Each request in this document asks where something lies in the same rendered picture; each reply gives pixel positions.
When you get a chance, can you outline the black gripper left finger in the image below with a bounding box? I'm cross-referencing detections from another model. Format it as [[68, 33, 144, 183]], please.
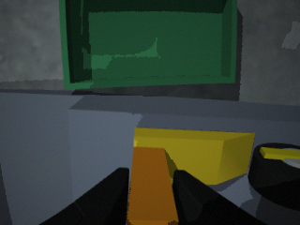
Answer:
[[38, 168, 128, 225]]

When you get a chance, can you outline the yellow wedge chock with orange handle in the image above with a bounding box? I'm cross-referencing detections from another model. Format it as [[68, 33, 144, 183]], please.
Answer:
[[127, 127, 255, 225]]

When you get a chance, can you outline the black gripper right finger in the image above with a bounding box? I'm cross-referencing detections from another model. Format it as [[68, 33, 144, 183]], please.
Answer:
[[172, 170, 267, 225]]

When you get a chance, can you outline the green tray rim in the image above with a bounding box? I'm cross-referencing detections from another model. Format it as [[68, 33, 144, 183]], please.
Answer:
[[59, 0, 237, 90]]

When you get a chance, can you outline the green tray floor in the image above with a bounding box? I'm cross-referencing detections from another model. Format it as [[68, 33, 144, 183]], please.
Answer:
[[68, 0, 222, 80]]

